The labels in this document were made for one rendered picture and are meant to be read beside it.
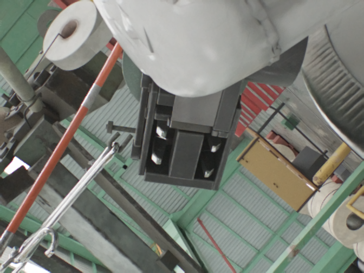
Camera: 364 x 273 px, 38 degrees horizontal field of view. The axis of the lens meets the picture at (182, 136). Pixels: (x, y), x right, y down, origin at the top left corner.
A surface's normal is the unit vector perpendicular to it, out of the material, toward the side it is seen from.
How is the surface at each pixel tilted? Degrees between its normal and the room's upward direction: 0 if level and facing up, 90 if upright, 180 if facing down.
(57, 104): 33
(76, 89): 123
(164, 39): 22
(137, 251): 140
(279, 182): 90
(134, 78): 65
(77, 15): 90
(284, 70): 56
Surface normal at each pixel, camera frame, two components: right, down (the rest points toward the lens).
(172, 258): 0.42, -0.32
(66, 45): -0.54, -0.43
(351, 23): -0.72, -0.60
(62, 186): 0.66, -0.41
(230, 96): 0.00, 0.59
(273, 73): -0.06, 0.82
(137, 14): -0.74, 0.60
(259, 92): 0.13, 0.20
